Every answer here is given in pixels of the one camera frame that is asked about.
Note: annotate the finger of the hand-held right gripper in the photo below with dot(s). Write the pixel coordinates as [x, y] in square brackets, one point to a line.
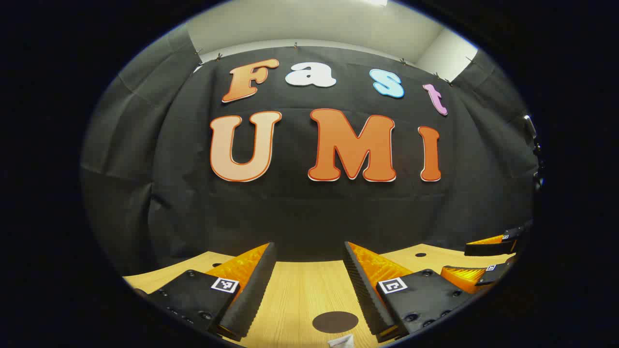
[488, 249]
[498, 273]

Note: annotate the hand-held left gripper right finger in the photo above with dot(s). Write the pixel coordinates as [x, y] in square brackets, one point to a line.
[365, 295]

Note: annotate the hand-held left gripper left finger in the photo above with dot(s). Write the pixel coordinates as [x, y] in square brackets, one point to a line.
[251, 295]

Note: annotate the white toothpaste tube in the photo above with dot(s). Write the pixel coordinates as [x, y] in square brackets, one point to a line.
[341, 342]

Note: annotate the wooden desktop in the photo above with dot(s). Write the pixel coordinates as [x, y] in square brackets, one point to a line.
[300, 295]

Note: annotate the black backdrop cloth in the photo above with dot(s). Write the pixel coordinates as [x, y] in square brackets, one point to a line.
[300, 212]

